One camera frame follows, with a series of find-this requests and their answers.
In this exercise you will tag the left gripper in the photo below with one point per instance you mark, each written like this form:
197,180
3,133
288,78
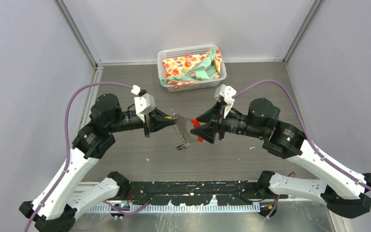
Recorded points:
158,120

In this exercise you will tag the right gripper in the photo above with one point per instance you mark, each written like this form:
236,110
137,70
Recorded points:
207,131

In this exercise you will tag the metal key holder red handle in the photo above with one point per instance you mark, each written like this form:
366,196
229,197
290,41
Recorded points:
181,128

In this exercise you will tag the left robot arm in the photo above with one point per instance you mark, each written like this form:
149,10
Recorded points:
58,207

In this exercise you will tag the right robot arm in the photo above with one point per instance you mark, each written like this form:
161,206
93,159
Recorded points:
341,190

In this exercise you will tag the colourful patterned cloth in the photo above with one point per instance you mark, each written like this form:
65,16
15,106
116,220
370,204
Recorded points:
189,69

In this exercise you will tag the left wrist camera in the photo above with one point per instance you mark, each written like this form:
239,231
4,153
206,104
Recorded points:
144,105

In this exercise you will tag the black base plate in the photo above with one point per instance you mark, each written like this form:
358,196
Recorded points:
193,193

